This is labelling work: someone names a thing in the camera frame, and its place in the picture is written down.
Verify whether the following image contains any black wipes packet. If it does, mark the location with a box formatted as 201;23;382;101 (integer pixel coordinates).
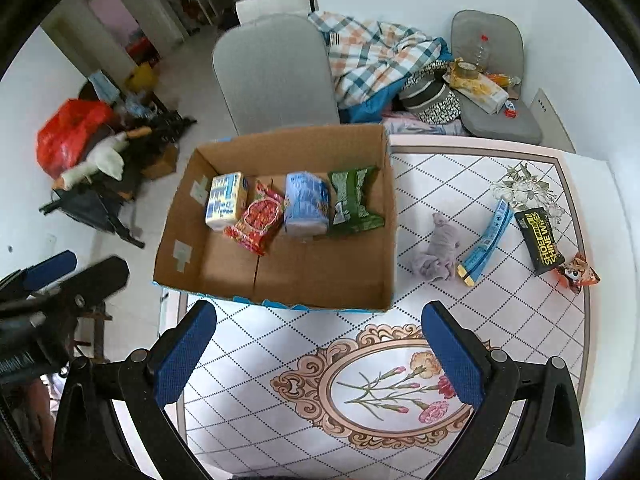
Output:
514;206;566;276

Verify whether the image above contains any long blue packet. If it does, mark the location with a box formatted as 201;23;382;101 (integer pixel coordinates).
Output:
457;197;516;288

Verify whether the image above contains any orange snack packet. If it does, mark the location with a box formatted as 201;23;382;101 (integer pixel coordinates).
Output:
556;251;601;293

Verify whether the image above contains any brown cardboard box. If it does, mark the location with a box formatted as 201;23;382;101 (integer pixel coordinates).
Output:
152;124;399;313

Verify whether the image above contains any red snack packet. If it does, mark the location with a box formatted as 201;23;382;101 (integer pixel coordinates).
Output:
223;180;286;257

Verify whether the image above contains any red plastic bag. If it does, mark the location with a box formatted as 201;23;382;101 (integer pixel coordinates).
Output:
36;99;116;179

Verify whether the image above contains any blue mask pack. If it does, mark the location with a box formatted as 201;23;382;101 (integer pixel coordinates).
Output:
87;71;121;103

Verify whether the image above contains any plaid blanket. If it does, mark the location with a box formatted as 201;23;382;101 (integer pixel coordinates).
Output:
307;10;453;111

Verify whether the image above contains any small cardboard box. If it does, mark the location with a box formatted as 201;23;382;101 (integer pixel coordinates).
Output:
141;142;179;181

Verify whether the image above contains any pink cloth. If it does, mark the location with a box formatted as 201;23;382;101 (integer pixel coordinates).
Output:
382;112;466;136

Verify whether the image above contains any person's left forearm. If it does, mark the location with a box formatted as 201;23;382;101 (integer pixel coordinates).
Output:
22;377;58;466

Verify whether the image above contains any white chair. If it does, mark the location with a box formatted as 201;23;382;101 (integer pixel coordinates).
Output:
235;0;311;26

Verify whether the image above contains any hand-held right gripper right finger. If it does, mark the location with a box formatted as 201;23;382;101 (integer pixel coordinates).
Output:
421;301;587;480

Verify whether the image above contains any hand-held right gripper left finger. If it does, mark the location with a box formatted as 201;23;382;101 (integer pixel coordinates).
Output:
51;300;218;480

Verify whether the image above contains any white stained carton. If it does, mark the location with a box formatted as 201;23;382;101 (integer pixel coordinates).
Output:
450;72;509;115

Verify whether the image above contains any light blue tissue pack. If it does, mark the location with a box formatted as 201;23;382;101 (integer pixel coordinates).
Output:
283;172;332;237

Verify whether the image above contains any white panel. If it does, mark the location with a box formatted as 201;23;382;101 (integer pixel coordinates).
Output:
537;87;576;153

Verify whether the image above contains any green snack packet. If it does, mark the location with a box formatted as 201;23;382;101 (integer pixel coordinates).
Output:
327;166;386;238

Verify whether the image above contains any clear plastic bottle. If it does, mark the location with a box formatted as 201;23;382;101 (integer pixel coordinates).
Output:
472;34;493;71

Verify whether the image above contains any grey cloth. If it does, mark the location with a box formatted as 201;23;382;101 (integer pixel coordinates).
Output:
404;212;463;282

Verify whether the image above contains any grey chair backrest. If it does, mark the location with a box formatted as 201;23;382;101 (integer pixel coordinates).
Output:
211;14;342;137

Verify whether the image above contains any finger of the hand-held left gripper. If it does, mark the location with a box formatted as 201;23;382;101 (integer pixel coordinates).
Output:
0;251;79;301
0;256;131;318

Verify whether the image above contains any black folding cart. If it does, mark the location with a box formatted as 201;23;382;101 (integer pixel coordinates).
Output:
40;110;198;248

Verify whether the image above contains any blue cloth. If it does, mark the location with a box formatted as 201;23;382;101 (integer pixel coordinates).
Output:
345;87;401;123

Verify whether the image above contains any white cloth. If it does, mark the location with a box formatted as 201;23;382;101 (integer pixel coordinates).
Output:
60;132;132;186

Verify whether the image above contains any yellow bag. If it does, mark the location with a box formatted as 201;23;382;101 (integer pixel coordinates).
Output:
124;62;160;93

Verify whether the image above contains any grey cushioned chair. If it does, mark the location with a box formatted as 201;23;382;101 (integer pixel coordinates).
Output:
450;9;544;145

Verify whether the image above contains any black and white patterned hat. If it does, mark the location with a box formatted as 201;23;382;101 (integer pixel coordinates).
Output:
397;60;463;125

